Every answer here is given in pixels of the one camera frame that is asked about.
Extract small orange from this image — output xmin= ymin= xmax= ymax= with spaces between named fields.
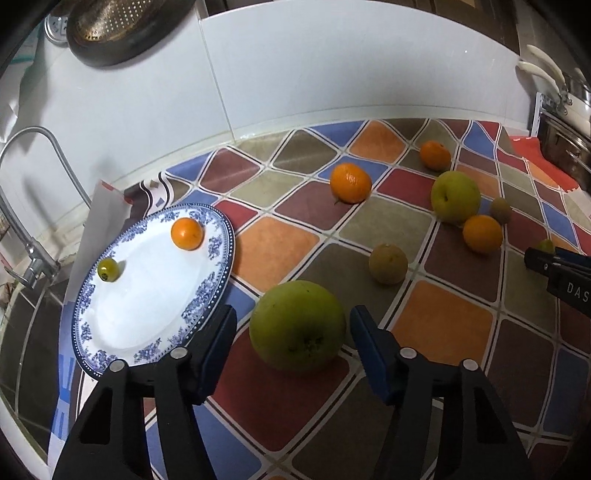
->
xmin=171 ymin=218 xmax=205 ymax=251

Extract red foam mat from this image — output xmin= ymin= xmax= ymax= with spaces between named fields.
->
xmin=507 ymin=133 xmax=583 ymax=197

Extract dark kitchen sink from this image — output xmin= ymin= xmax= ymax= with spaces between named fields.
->
xmin=0 ymin=277 xmax=72 ymax=444

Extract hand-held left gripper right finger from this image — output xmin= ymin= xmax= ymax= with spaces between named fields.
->
xmin=349 ymin=305 xmax=536 ymax=480

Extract white plastic bag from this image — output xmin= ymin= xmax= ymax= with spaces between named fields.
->
xmin=0 ymin=60 xmax=49 ymax=141

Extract small round metal disc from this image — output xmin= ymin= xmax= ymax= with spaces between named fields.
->
xmin=44 ymin=14 xmax=71 ymax=47

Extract white metal frame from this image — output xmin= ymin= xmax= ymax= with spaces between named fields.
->
xmin=530 ymin=91 xmax=557 ymax=138

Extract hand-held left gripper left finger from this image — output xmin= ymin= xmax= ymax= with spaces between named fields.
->
xmin=52 ymin=304 xmax=238 ymax=480

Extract large orange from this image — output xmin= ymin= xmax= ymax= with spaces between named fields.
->
xmin=329 ymin=162 xmax=373 ymax=204

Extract stainless steel pots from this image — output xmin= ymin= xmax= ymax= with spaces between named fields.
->
xmin=515 ymin=44 xmax=591 ymax=121

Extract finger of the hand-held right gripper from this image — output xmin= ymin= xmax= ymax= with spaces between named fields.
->
xmin=525 ymin=247 xmax=566 ymax=278
xmin=554 ymin=246 xmax=591 ymax=269

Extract metal colander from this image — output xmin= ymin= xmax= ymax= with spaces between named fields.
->
xmin=67 ymin=0 xmax=195 ymax=68

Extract steel pot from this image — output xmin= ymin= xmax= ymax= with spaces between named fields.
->
xmin=539 ymin=108 xmax=591 ymax=186

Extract small tan round fruit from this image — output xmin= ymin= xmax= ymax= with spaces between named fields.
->
xmin=489 ymin=197 xmax=513 ymax=224

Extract blue and white plate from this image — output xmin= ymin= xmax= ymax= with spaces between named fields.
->
xmin=71 ymin=203 xmax=236 ymax=381

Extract chrome faucet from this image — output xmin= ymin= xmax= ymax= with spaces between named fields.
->
xmin=0 ymin=127 xmax=93 ymax=291

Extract large green apple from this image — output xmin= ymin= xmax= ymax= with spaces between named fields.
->
xmin=249 ymin=280 xmax=347 ymax=372

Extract colourful checked table mat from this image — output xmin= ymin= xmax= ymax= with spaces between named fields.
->
xmin=124 ymin=117 xmax=591 ymax=480

